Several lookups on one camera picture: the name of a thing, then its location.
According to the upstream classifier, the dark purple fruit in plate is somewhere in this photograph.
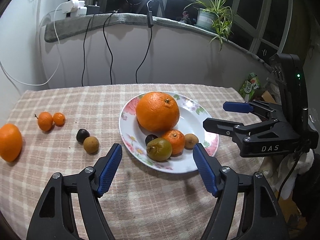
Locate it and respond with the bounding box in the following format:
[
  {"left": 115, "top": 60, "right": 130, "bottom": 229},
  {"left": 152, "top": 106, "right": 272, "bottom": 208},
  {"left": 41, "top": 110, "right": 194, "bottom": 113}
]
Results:
[{"left": 145, "top": 134, "right": 158, "bottom": 145}]

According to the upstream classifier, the large orange on cloth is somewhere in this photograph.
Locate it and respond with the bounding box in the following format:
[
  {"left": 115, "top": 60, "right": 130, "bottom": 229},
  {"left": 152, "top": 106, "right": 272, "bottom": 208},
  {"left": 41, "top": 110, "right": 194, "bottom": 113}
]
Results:
[{"left": 0, "top": 124, "right": 23, "bottom": 162}]

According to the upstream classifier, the dark purple fruit on cloth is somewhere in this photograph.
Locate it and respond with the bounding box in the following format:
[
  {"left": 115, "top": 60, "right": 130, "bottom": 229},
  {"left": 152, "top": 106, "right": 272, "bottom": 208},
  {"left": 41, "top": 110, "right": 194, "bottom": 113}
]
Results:
[{"left": 76, "top": 128, "right": 90, "bottom": 144}]

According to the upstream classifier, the tan longan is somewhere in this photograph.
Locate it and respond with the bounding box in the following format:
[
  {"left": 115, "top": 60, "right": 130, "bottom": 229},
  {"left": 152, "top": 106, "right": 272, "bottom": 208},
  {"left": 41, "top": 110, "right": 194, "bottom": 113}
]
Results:
[
  {"left": 83, "top": 136, "right": 99, "bottom": 154},
  {"left": 184, "top": 133, "right": 199, "bottom": 150}
]

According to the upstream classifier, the black cable middle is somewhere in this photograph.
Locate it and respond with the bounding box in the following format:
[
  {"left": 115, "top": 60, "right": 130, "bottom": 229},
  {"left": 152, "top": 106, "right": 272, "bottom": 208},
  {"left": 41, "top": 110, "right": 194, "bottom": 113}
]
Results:
[{"left": 102, "top": 10, "right": 119, "bottom": 85}]

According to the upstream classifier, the stemmed mandarin orange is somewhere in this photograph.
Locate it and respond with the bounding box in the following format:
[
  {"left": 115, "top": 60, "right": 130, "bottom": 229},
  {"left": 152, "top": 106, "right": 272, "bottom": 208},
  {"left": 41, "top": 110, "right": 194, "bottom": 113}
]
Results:
[{"left": 35, "top": 112, "right": 53, "bottom": 132}]

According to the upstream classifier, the floral white plate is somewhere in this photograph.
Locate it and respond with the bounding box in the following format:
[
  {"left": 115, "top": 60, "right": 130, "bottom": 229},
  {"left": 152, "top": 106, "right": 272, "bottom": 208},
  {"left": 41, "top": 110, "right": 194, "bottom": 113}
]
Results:
[{"left": 119, "top": 92, "right": 219, "bottom": 174}]

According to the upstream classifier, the green-brown round fruit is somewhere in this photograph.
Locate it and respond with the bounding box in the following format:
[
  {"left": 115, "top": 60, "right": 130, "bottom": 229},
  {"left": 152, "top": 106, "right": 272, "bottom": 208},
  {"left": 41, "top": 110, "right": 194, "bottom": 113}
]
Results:
[{"left": 146, "top": 138, "right": 172, "bottom": 161}]

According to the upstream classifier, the green carton box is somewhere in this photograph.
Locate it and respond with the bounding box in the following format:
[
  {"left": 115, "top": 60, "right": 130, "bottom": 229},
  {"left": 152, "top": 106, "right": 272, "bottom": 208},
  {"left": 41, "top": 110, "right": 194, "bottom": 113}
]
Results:
[{"left": 239, "top": 72, "right": 261, "bottom": 101}]

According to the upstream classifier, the black box on sill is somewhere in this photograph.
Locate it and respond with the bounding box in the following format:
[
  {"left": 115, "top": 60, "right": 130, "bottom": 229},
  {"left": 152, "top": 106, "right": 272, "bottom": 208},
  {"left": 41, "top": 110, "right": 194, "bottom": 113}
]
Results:
[{"left": 86, "top": 5, "right": 100, "bottom": 15}]

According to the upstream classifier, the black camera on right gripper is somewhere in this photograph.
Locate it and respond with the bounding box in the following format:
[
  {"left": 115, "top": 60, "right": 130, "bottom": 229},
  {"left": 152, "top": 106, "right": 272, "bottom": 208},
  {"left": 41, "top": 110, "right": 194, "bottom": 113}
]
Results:
[{"left": 270, "top": 53, "right": 308, "bottom": 133}]

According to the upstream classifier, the potted spider plant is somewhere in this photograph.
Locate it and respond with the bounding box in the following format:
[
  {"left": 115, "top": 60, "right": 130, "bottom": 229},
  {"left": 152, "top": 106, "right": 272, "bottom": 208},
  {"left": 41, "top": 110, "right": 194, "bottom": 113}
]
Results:
[{"left": 184, "top": 0, "right": 234, "bottom": 50}]

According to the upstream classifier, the tan longan beside purple fruit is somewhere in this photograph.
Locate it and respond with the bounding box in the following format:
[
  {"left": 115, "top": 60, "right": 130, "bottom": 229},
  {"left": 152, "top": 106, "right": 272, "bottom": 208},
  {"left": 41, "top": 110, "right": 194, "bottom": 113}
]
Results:
[{"left": 83, "top": 136, "right": 99, "bottom": 154}]

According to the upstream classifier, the white cable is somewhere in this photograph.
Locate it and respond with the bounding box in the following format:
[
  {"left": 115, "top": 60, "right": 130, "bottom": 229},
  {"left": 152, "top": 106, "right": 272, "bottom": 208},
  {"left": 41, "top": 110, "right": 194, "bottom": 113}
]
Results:
[{"left": 0, "top": 2, "right": 73, "bottom": 87}]

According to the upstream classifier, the grey window sill mat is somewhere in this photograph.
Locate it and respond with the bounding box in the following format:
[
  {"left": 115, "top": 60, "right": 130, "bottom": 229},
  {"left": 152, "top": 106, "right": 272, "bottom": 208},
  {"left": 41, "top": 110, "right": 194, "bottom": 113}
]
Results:
[{"left": 44, "top": 12, "right": 272, "bottom": 68}]

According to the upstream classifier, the large orange in plate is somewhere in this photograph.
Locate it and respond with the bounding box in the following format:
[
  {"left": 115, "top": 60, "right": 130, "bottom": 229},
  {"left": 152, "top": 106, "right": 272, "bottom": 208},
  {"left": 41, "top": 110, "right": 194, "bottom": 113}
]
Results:
[{"left": 136, "top": 92, "right": 180, "bottom": 132}]

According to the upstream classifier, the medium mandarin orange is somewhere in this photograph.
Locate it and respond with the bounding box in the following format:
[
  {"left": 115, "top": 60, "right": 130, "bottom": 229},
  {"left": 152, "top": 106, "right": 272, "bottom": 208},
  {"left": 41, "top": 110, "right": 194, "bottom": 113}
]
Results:
[{"left": 162, "top": 129, "right": 185, "bottom": 156}]

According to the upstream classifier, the black cable with clamp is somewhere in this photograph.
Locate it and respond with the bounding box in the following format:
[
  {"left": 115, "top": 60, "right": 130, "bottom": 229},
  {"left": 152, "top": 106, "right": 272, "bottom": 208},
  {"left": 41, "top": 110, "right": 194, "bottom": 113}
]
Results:
[{"left": 135, "top": 0, "right": 161, "bottom": 84}]

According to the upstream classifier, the small oval mandarin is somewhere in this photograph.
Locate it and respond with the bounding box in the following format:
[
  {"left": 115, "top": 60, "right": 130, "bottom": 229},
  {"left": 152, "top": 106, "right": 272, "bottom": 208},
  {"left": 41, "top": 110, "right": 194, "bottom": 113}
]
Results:
[{"left": 53, "top": 112, "right": 66, "bottom": 126}]

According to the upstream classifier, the white power adapter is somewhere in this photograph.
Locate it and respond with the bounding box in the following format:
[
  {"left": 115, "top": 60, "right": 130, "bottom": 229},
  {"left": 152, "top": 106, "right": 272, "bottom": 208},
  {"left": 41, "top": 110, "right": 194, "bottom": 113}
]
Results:
[{"left": 61, "top": 0, "right": 87, "bottom": 17}]

